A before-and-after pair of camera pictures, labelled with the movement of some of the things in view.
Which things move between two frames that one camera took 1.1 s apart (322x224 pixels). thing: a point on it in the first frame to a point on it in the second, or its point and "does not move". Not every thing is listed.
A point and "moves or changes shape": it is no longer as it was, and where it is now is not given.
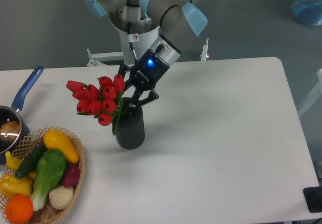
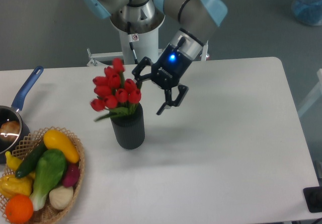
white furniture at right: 315,96 does not move
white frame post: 205,51 does not move
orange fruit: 19,208 does not move
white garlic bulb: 60,197 does not move
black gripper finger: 123,68 to 136,71
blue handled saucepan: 13,128 does not move
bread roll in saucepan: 9,131 does not move
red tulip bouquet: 104,100 moves or changes shape
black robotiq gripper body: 145,74 to 169,68
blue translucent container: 307,8 does not move
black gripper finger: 141,97 to 182,91
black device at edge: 313,196 does not move
